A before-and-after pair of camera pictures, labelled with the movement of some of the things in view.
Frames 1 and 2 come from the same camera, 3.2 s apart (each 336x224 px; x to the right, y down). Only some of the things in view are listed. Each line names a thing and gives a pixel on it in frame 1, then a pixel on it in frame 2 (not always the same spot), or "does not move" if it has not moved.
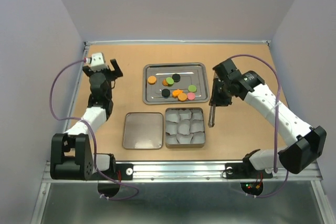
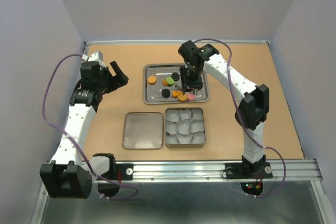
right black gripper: x=215 y=98 → x=197 y=84
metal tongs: x=211 y=122 → x=193 y=91
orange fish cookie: x=175 y=93 does not move
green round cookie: x=169 y=80 does not move
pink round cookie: x=190 y=96 does not move
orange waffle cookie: x=182 y=97 does not move
